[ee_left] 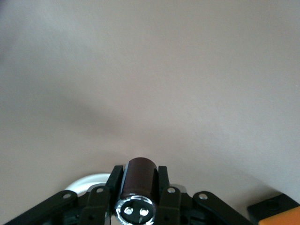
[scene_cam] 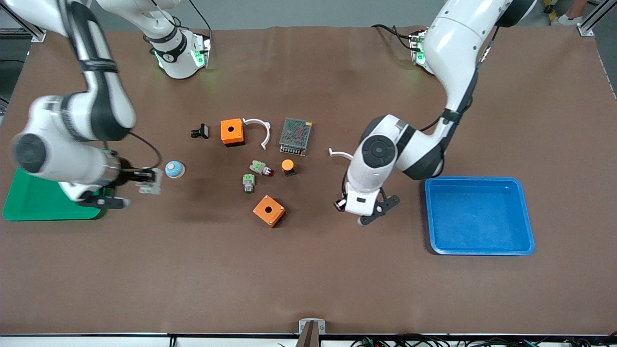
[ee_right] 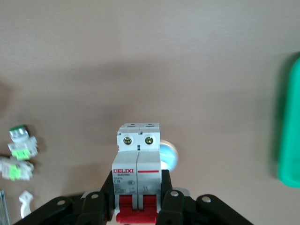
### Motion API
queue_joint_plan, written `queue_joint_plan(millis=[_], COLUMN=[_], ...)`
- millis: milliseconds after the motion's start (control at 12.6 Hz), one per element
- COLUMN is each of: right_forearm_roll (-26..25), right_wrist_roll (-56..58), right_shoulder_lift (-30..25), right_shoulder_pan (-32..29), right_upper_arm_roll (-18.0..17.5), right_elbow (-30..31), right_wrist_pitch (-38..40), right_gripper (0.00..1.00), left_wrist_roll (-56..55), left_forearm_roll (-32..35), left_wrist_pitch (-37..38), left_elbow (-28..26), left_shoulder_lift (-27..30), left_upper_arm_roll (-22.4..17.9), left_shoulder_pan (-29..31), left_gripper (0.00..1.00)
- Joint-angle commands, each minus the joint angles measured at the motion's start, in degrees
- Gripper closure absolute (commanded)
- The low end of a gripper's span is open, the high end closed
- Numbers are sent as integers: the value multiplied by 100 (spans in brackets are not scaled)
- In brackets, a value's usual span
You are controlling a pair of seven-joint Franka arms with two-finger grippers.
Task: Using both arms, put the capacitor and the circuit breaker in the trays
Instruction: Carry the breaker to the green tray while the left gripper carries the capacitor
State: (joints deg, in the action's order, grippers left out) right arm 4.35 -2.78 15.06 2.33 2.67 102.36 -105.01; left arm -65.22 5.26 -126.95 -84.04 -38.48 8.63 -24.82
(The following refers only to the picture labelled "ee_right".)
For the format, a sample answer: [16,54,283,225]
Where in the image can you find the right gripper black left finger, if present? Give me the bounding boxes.
[13,170,115,225]

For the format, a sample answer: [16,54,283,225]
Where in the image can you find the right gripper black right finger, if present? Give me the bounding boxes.
[157,169,254,225]

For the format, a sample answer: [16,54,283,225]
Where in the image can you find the white circuit breaker red switches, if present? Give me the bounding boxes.
[112,123,162,223]

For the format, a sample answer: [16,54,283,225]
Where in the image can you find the light blue dome lamp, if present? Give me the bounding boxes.
[159,140,179,172]

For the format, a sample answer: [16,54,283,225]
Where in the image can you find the grey metal mesh power supply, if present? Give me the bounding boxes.
[0,189,10,225]

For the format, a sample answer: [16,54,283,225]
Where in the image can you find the green plastic tray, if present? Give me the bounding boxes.
[276,52,300,188]

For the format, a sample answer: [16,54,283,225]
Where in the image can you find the white half-ring pipe clamp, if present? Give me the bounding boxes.
[18,190,33,219]

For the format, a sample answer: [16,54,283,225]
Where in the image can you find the red-capped pushbutton switch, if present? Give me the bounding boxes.
[0,156,34,181]

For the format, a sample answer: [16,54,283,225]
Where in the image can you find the green-capped pushbutton switch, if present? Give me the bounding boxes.
[8,125,39,161]

